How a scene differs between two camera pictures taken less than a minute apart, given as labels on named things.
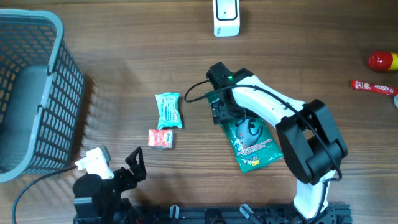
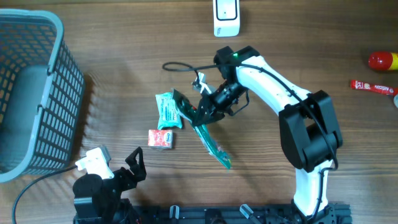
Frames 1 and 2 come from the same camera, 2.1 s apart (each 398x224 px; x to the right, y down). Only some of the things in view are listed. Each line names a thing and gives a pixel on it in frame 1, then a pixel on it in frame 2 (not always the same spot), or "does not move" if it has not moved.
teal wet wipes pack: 169,110 does not move
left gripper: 137,168 does not move
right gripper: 220,112 to 214,111
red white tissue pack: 160,139 does not move
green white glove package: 252,143 to 185,108
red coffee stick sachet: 356,84 does not move
